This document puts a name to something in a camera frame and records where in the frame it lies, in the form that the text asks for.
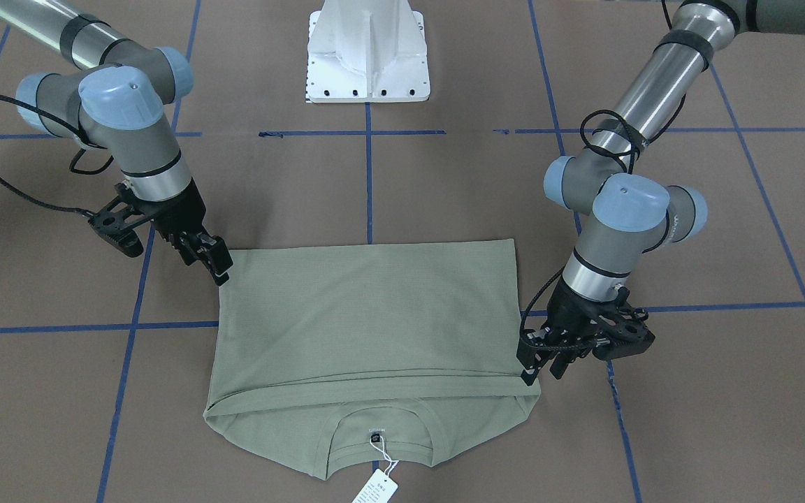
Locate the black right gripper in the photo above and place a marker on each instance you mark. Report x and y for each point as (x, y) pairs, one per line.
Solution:
(184, 216)

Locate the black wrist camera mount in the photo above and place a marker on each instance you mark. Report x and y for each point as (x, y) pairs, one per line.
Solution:
(621, 329)
(117, 222)

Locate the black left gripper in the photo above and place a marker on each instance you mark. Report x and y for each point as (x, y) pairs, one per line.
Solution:
(567, 311)

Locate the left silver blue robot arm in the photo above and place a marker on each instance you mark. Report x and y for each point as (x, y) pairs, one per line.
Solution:
(627, 215)

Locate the white paper clothing tag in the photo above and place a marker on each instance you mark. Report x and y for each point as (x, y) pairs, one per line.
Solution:
(380, 488)

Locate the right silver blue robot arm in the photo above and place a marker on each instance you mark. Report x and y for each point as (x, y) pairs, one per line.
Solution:
(116, 102)

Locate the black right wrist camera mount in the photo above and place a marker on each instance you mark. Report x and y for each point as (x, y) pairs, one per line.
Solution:
(117, 222)

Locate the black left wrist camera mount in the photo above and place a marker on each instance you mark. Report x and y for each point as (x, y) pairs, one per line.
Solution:
(621, 329)

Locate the olive green long-sleeve shirt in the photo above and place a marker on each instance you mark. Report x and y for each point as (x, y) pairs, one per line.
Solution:
(322, 349)

